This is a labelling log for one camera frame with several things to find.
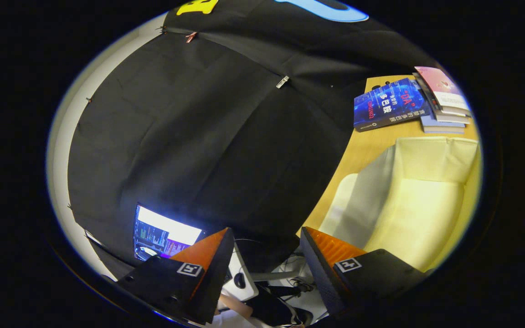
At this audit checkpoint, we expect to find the grey book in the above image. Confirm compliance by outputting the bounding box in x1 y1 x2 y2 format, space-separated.
412 73 471 125

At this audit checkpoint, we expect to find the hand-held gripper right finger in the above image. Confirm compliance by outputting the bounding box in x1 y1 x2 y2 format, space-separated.
300 226 428 318

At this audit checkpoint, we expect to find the dark blue book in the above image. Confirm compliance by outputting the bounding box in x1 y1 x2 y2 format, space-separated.
353 77 432 133

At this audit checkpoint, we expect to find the computer monitor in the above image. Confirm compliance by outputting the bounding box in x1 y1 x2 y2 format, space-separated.
133 203 203 262

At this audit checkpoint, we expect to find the white side desk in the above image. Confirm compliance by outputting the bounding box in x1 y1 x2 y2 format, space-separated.
221 243 260 302

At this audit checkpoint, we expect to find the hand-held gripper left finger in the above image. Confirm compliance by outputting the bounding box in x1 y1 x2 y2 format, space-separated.
116 228 235 325

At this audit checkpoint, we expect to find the beige fabric storage box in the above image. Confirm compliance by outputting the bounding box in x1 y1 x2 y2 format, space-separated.
319 136 481 273

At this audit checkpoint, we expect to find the grey metal bar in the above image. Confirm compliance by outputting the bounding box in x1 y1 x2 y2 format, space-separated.
250 271 300 282

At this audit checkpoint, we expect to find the pale blue book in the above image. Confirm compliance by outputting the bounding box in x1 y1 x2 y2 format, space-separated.
420 114 466 134

